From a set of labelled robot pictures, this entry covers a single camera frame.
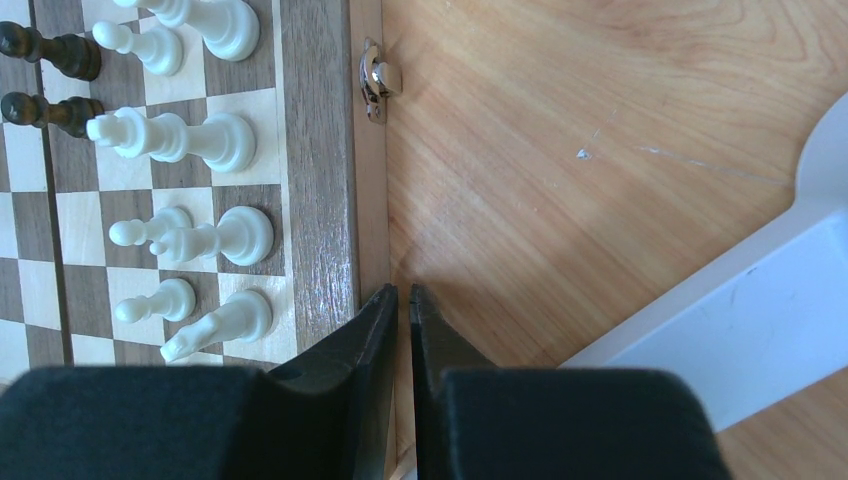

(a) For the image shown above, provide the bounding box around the white chess bishop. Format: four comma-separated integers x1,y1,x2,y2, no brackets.
149,206,274,266

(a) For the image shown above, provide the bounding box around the dark chess pawn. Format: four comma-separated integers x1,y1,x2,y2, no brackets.
1,21,102,82
1,92,104,139

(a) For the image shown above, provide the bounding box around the white chess pawn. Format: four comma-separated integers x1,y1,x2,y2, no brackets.
92,21,183,76
114,278,196,323
108,207,193,246

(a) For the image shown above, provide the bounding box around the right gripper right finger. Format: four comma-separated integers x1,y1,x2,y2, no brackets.
409,284,494,479

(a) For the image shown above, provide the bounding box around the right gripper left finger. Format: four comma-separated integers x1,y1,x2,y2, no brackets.
225,284,399,479

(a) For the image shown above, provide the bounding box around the white chess knight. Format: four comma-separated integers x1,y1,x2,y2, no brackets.
160,290,272,363

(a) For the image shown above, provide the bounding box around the metal board clasp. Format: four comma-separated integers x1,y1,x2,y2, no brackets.
359,37,403,124

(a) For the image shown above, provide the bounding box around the white chess queen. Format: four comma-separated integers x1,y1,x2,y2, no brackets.
114,0,261,62

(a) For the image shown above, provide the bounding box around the white stand base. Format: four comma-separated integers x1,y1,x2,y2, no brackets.
567,99,847,431

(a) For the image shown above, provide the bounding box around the wooden folding chess board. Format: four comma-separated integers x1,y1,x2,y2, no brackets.
1,1,389,385

